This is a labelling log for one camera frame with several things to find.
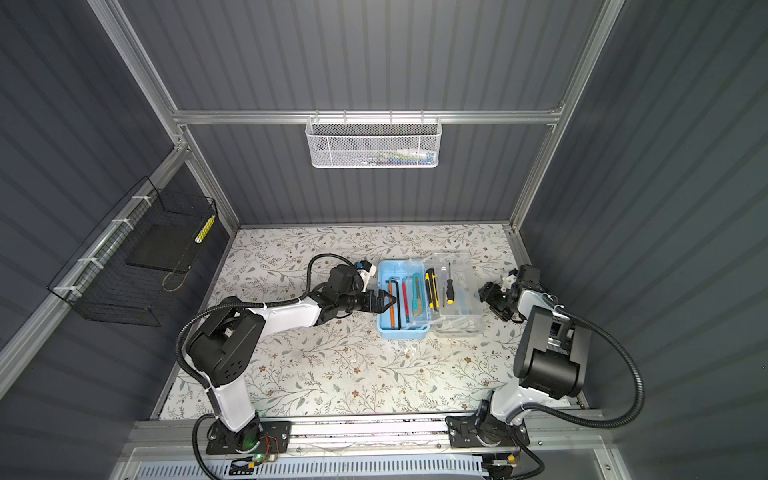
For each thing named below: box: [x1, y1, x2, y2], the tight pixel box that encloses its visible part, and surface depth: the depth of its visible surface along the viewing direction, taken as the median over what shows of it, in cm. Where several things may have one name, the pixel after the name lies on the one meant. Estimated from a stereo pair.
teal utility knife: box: [412, 273, 424, 317], surface depth 93 cm
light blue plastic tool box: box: [377, 252, 485, 340], surface depth 95 cm
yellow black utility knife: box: [425, 268, 440, 312], surface depth 93 cm
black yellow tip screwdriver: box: [446, 262, 455, 305], surface depth 89 cm
